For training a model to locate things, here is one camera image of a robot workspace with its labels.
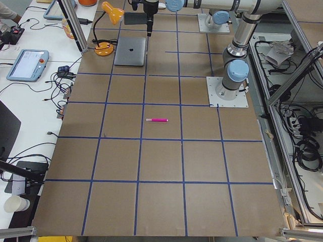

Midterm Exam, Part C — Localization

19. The pink highlighter pen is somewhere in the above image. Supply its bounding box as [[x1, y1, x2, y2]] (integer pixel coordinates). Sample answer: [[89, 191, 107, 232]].
[[145, 118, 169, 123]]

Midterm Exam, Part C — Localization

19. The blue teach pendant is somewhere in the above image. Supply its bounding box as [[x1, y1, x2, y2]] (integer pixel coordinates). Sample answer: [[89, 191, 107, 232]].
[[6, 49, 49, 82], [43, 0, 63, 21]]

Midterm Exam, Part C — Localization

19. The black monitor corner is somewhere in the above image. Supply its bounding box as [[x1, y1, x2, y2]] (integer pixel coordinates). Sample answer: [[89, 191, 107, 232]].
[[0, 102, 21, 161]]

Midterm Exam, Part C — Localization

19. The coiled black cable bundle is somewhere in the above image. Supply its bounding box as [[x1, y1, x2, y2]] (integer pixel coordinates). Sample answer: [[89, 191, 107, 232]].
[[294, 138, 322, 172]]

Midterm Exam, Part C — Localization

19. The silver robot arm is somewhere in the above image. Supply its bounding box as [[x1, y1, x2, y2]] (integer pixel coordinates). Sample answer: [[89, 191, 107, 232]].
[[165, 0, 282, 100], [204, 11, 231, 32]]

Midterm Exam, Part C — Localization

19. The blue teach pendant far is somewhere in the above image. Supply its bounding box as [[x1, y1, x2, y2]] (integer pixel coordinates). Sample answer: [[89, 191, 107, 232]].
[[43, 0, 63, 21]]

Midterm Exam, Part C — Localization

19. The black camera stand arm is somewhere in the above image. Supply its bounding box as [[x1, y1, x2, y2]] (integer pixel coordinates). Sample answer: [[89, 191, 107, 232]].
[[1, 160, 49, 185]]

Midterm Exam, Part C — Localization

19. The black electronics box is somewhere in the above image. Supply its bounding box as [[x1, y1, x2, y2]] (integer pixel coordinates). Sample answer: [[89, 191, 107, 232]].
[[1, 27, 25, 45]]

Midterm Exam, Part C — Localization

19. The black power adapter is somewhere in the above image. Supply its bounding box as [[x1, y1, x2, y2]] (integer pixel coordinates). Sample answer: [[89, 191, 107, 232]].
[[78, 18, 92, 25]]

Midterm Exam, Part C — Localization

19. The black mousepad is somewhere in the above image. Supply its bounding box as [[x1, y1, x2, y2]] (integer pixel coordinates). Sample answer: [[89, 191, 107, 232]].
[[124, 12, 147, 25]]

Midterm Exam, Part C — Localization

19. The blue teach pendant near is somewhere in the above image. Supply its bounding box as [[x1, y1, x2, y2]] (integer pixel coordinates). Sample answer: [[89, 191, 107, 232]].
[[6, 49, 49, 82]]

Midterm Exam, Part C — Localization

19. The orange desk lamp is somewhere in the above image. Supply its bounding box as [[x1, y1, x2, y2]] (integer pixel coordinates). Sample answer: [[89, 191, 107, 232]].
[[93, 1, 125, 57]]

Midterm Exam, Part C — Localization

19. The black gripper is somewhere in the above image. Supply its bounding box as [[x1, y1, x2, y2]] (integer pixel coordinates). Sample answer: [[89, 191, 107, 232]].
[[143, 0, 159, 37]]

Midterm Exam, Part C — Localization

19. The orange round object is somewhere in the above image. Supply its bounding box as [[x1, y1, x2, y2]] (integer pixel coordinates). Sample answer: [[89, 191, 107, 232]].
[[78, 0, 97, 7]]

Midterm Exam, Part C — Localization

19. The orange drink bottle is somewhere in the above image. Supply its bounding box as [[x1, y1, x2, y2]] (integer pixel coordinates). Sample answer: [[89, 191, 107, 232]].
[[62, 17, 74, 39]]

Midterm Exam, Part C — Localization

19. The grey closed laptop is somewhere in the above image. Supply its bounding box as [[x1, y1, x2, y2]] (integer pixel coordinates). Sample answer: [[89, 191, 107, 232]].
[[114, 37, 146, 67]]

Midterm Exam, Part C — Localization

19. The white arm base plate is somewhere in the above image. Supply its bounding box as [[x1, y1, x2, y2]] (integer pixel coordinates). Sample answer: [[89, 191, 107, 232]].
[[206, 77, 248, 108]]

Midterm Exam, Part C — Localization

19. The white power strip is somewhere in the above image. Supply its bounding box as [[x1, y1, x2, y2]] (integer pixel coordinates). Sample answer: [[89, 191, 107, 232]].
[[287, 113, 301, 136]]

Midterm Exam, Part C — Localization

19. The white paper cup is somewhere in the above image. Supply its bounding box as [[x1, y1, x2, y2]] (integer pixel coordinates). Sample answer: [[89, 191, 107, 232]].
[[4, 195, 30, 213]]

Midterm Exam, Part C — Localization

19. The aluminium frame diagonal strut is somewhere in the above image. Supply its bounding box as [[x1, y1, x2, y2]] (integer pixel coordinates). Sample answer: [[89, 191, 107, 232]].
[[266, 43, 322, 106]]

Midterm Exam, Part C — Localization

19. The aluminium frame post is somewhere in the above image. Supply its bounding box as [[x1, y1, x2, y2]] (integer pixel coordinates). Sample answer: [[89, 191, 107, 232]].
[[58, 0, 88, 53]]

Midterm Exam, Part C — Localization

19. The crumpled white paper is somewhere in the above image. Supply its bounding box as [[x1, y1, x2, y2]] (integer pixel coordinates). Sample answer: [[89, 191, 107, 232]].
[[265, 40, 294, 67]]

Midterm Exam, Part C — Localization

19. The black usb hub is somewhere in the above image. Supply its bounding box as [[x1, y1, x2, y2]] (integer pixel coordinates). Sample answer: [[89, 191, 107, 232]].
[[57, 66, 76, 79]]

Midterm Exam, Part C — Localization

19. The person hand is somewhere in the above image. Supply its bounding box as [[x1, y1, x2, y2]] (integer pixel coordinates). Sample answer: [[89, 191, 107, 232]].
[[11, 14, 22, 24]]

